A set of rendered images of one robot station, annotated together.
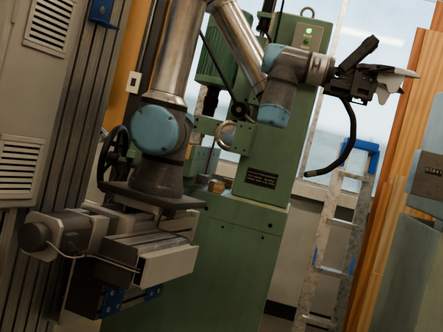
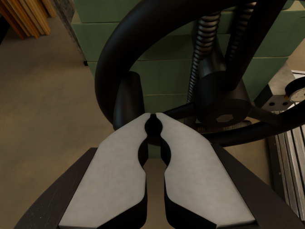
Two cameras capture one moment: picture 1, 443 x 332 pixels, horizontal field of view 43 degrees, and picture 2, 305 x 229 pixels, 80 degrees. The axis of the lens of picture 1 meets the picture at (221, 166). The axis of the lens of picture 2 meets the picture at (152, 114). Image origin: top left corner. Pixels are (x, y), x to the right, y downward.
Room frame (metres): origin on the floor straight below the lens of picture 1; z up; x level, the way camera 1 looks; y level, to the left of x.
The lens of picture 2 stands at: (2.44, 0.55, 0.99)
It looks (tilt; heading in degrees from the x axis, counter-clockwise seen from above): 60 degrees down; 261
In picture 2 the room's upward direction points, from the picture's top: 1 degrees counter-clockwise
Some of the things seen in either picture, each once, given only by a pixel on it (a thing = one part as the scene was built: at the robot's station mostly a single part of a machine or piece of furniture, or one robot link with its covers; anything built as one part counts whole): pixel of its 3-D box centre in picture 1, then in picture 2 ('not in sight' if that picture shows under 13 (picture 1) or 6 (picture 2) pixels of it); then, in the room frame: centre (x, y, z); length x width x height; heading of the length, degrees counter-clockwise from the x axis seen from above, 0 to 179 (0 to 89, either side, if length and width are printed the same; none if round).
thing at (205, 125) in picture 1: (209, 128); not in sight; (2.29, 0.08, 1.03); 0.14 x 0.07 x 0.09; 82
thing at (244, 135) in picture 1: (244, 138); not in sight; (2.11, -0.06, 1.02); 0.09 x 0.07 x 0.12; 172
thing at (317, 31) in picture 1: (304, 47); not in sight; (2.11, -0.19, 1.40); 0.10 x 0.06 x 0.16; 82
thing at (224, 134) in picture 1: (231, 135); not in sight; (2.15, -0.01, 1.02); 0.12 x 0.03 x 0.12; 82
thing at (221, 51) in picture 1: (223, 49); not in sight; (2.29, 0.10, 1.35); 0.18 x 0.18 x 0.31
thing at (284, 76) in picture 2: not in sight; (272, 86); (2.05, 0.28, 0.58); 0.12 x 0.08 x 0.08; 82
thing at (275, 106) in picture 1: (276, 103); not in sight; (1.38, -0.09, 1.11); 0.11 x 0.08 x 0.11; 174
